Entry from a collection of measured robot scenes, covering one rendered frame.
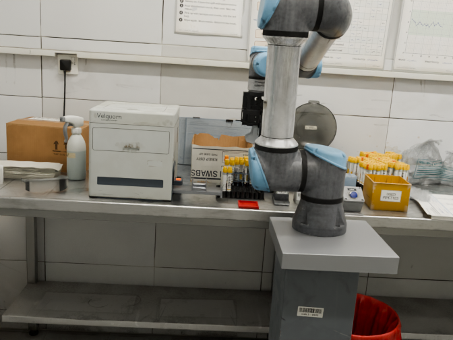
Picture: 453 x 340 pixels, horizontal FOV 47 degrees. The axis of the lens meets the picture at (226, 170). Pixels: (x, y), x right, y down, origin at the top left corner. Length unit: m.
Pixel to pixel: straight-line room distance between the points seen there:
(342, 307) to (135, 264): 1.31
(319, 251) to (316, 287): 0.16
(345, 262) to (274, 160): 0.31
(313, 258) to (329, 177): 0.23
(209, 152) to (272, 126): 0.70
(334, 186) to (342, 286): 0.27
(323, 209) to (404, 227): 0.51
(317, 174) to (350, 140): 1.07
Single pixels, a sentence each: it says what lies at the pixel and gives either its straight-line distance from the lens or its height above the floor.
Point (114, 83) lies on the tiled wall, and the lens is 2.36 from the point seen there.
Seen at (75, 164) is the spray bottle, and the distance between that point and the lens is 2.00.
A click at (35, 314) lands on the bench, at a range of 2.37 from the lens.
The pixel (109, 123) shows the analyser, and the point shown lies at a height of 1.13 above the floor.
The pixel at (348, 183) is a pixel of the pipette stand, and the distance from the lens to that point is 1.91.
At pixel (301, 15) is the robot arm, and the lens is 1.31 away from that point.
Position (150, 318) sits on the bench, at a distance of 2.28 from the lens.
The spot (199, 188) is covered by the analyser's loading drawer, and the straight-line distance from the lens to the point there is 1.75.
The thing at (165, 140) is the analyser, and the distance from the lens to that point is 1.71.
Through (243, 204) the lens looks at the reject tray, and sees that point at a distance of 1.76.
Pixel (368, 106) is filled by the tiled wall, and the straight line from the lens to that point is 2.43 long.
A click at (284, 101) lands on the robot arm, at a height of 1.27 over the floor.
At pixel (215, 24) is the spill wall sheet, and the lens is 2.32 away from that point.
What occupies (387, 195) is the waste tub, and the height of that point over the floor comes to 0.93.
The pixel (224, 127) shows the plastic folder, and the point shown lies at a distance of 2.31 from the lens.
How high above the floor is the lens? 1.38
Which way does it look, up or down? 13 degrees down
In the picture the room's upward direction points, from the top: 4 degrees clockwise
